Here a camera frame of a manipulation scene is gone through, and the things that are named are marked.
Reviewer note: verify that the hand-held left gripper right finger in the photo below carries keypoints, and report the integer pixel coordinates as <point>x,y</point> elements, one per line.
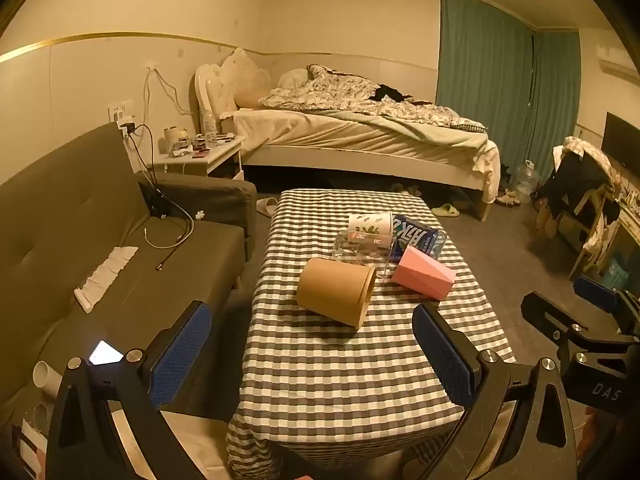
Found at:
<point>442,360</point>

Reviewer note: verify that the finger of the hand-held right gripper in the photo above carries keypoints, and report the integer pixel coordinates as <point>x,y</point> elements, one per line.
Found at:
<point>595,292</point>
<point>546,311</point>

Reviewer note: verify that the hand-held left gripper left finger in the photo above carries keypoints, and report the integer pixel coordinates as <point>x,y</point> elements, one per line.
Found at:
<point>182,355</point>

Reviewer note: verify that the brown paper cup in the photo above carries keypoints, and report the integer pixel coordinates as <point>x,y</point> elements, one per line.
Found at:
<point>335,290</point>

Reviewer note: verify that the white paper cup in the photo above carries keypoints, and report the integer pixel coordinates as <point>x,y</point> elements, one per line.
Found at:
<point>46,376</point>

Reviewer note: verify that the white printed cup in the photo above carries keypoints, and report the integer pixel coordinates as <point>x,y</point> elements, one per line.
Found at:
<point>370,224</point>

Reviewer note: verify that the wooden chair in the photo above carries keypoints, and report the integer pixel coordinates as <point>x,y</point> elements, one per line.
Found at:
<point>590,230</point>

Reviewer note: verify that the lit phone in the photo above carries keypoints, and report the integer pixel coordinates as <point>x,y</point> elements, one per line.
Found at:
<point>105,352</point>

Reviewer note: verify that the pink box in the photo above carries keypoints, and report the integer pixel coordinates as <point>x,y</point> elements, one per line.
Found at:
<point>422,275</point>

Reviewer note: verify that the table with checkered cloth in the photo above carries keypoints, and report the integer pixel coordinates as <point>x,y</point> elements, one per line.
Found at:
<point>350,370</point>

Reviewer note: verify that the white paper strip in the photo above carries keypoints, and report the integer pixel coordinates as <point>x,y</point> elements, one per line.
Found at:
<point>105,275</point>

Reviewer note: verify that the dark jacket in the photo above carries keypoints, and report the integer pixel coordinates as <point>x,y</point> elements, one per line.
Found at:
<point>577,175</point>

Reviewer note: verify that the pair of shoes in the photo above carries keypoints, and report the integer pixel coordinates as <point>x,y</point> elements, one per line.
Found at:
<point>507,197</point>

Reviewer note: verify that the blue snack packet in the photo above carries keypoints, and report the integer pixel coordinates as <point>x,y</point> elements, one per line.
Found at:
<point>417,235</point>

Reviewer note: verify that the large water jug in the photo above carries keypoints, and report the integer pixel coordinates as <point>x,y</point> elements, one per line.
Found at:
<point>525,180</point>

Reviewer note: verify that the clear plastic box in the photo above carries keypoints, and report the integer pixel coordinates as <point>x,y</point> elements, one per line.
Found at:
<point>362,252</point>

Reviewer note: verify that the green slipper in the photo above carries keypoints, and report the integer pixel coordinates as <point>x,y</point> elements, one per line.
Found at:
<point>445,210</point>

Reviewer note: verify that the black television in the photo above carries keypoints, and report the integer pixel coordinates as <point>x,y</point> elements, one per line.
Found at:
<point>622,140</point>

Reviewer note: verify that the grey sofa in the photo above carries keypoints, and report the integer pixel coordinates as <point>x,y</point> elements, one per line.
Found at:
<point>60,240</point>

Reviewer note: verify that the white slipper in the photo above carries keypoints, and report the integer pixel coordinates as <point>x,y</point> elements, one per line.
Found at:
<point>266,206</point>

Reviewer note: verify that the white nightstand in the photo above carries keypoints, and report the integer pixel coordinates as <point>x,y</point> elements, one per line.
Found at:
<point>210,152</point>

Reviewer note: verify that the toilet paper roll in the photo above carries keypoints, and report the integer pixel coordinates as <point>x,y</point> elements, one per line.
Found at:
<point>171,135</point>

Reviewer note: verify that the white air conditioner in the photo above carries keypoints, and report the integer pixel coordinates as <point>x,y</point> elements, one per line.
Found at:
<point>620,62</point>

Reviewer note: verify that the clear water bottle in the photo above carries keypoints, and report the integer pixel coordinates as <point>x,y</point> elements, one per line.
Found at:
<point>210,125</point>

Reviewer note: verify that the white bed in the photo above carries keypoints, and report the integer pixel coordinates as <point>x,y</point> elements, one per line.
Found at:
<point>350,145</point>

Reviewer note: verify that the teal curtain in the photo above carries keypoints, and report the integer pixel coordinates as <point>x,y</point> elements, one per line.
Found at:
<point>480,70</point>

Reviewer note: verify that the black garment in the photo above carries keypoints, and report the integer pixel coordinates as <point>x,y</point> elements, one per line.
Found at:
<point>390,93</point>

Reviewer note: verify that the floral blanket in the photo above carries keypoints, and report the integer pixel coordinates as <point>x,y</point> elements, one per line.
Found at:
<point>350,95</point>

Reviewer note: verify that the white pillow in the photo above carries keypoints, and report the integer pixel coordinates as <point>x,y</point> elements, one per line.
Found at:
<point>294,78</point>

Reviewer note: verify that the wall socket with plug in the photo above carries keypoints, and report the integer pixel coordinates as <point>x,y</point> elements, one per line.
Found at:
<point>120,112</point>

